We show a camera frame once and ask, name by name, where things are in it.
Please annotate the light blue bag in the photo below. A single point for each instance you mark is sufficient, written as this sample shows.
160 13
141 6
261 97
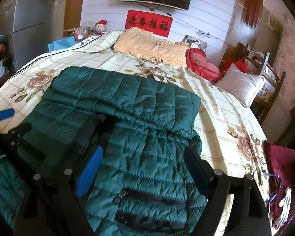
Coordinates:
64 43

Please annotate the wooden chair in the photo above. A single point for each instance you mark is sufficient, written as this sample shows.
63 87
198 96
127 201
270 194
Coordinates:
259 65

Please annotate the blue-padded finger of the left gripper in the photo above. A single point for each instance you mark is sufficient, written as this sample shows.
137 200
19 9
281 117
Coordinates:
7 113

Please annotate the peach ruffled pillow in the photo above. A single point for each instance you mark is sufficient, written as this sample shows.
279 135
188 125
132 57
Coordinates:
142 44

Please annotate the dark red velvet cloth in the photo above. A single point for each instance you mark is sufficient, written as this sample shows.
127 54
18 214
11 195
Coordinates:
281 165

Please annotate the red banner with black calligraphy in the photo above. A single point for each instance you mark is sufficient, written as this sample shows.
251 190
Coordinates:
152 22

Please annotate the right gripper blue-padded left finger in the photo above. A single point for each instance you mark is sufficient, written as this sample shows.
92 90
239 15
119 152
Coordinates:
86 170

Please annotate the cream floral plaid bedspread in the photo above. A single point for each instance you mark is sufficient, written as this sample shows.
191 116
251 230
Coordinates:
230 134

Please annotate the dark green quilted puffer jacket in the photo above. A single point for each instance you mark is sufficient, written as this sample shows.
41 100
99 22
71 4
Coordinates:
142 186

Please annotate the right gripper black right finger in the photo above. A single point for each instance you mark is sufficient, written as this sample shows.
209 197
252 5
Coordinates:
201 172

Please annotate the white work glove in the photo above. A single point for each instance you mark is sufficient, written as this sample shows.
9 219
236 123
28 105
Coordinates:
285 205

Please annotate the grey refrigerator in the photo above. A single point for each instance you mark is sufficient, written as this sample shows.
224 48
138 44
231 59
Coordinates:
26 30

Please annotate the framed photo at headboard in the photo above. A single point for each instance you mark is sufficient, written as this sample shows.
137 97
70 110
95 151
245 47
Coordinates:
195 43

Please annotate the pale pink square pillow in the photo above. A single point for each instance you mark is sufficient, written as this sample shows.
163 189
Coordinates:
243 86

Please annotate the plush doll with red hat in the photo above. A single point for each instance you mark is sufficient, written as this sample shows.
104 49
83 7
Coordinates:
100 27

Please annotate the red hanging tassel decoration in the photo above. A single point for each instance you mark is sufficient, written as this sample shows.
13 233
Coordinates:
251 9

